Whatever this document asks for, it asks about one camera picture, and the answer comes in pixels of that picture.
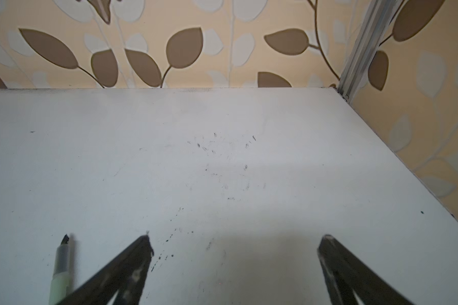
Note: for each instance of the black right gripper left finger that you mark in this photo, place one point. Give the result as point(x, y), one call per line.
point(121, 281)

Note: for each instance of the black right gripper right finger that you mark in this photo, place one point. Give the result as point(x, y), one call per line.
point(348, 280)

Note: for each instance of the green pen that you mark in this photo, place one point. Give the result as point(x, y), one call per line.
point(61, 279)

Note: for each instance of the aluminium frame post right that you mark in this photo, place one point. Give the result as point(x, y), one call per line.
point(378, 18)

